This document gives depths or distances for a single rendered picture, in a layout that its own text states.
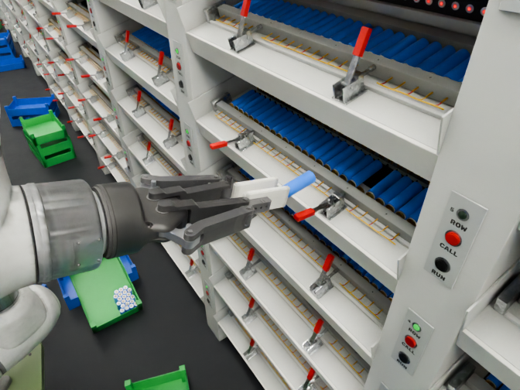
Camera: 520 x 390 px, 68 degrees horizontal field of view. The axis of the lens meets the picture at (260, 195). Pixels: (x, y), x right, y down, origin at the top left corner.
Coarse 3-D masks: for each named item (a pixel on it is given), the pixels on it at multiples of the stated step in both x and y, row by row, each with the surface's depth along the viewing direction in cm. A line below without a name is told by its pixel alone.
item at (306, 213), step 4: (328, 200) 62; (324, 204) 63; (328, 204) 63; (308, 208) 62; (312, 208) 62; (316, 208) 62; (320, 208) 62; (324, 208) 62; (300, 212) 61; (304, 212) 61; (308, 212) 61; (312, 212) 61; (316, 212) 62; (296, 216) 60; (300, 216) 60; (304, 216) 60; (308, 216) 61; (296, 220) 60; (300, 220) 60
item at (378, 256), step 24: (216, 96) 93; (240, 96) 96; (216, 120) 91; (264, 168) 76; (288, 168) 74; (312, 192) 69; (312, 216) 66; (336, 216) 64; (360, 216) 63; (336, 240) 64; (360, 240) 60; (384, 240) 59; (360, 264) 61; (384, 264) 56
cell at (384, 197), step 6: (402, 180) 63; (408, 180) 63; (396, 186) 63; (402, 186) 63; (384, 192) 63; (390, 192) 62; (396, 192) 62; (384, 198) 62; (390, 198) 62; (384, 204) 62
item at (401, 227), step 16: (224, 112) 90; (240, 112) 87; (256, 128) 81; (256, 144) 80; (272, 144) 77; (288, 144) 75; (304, 160) 71; (320, 176) 68; (336, 176) 67; (352, 192) 63; (368, 208) 61; (384, 208) 60; (368, 224) 60; (384, 224) 60; (400, 224) 57
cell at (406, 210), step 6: (420, 192) 61; (426, 192) 60; (414, 198) 60; (420, 198) 60; (408, 204) 60; (414, 204) 60; (420, 204) 60; (402, 210) 59; (408, 210) 59; (414, 210) 59; (408, 216) 59
